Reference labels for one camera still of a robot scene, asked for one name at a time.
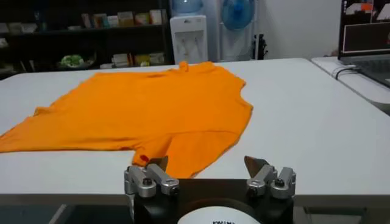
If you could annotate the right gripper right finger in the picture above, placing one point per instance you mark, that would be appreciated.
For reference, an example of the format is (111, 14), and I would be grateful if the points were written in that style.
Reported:
(283, 182)

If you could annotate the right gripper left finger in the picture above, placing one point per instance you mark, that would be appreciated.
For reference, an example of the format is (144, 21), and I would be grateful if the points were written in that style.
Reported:
(138, 178)

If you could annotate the orange t-shirt with white print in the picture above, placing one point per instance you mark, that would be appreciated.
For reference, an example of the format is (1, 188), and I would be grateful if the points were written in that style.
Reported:
(158, 109)

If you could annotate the yellow green box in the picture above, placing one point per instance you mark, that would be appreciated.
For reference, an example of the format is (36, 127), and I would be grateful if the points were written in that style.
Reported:
(141, 60)

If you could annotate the white red striped box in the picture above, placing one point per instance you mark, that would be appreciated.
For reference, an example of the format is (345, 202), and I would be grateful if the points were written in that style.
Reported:
(121, 60)

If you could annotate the white side table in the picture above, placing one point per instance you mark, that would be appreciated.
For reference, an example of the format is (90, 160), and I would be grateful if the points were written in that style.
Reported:
(362, 86)

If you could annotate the bowl with green fruit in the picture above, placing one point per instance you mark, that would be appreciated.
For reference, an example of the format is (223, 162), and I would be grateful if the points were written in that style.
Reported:
(72, 61)

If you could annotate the black stand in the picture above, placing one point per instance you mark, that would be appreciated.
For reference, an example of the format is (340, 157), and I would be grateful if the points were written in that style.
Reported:
(259, 47)

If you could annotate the white water dispenser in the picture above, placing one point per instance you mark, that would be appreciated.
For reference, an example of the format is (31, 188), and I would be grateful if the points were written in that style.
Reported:
(189, 39)

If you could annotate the teal white box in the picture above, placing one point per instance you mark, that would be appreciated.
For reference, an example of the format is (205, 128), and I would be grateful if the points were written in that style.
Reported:
(112, 21)

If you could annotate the black shelving unit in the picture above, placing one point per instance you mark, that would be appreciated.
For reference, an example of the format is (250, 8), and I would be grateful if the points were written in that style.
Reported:
(55, 42)

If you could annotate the white red print box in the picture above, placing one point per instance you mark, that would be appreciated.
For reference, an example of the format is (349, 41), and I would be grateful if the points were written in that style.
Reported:
(142, 19)

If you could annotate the white grey label box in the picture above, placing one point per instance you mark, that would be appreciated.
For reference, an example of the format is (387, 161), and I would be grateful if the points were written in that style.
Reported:
(125, 19)

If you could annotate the white orange print box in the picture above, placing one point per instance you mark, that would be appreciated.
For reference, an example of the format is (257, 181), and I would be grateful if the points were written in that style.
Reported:
(100, 20)

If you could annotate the grey open laptop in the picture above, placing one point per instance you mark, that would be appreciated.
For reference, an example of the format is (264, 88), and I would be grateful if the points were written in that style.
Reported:
(364, 36)

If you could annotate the upright blue water jug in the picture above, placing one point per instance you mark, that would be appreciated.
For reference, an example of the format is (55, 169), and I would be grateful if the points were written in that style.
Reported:
(186, 6)

